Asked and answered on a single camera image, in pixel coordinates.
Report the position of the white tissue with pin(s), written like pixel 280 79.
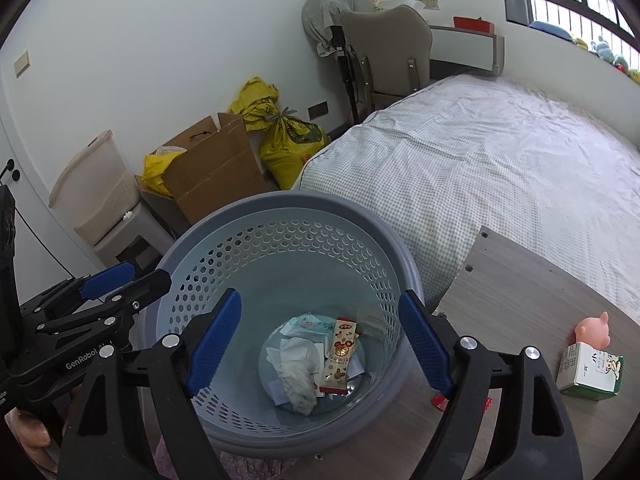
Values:
pixel 295 370

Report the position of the white power strip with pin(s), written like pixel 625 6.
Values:
pixel 428 2

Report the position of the brown cardboard box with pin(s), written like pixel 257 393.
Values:
pixel 215 180

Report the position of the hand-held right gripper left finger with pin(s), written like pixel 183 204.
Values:
pixel 215 345

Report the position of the person's left hand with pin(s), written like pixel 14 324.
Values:
pixel 30 432

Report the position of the red box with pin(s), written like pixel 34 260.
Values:
pixel 474 25

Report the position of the row of plush toys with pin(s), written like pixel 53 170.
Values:
pixel 612 55

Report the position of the crumpled yellow sack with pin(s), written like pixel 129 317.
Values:
pixel 255 100

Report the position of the beige plastic storage container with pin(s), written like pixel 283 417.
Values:
pixel 95 195

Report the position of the small white green carton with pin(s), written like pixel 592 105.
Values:
pixel 590 372

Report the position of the small red wrapper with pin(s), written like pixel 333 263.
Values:
pixel 439 402

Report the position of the white grey desk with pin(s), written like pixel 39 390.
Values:
pixel 465 52

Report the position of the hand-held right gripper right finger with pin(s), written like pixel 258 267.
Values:
pixel 425 345

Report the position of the pink pig toy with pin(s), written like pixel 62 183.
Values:
pixel 592 330

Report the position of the grey perforated plastic basket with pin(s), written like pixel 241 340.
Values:
pixel 350 250

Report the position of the checkered cloth fan cover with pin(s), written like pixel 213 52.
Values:
pixel 322 15

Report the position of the grey plastic stool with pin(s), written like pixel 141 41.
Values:
pixel 130 240

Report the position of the red beige snack wrapper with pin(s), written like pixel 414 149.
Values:
pixel 340 355

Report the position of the dark wall socket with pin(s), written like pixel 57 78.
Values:
pixel 318 110

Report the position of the black standing fan pole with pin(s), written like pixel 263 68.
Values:
pixel 347 80

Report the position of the bed with checkered sheet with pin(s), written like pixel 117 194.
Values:
pixel 475 160

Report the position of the large yellow tied sack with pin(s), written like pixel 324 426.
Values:
pixel 295 150

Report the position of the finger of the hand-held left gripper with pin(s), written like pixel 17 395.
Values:
pixel 145 290
pixel 107 280

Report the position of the white green wet wipe packet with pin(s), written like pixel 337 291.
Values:
pixel 310 325

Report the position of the grey upholstered chair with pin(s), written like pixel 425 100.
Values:
pixel 385 45

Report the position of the beige wall switch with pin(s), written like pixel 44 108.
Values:
pixel 21 64

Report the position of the blue plush toy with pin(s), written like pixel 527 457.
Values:
pixel 550 30

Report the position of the yellow plastic bag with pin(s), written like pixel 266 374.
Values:
pixel 157 172

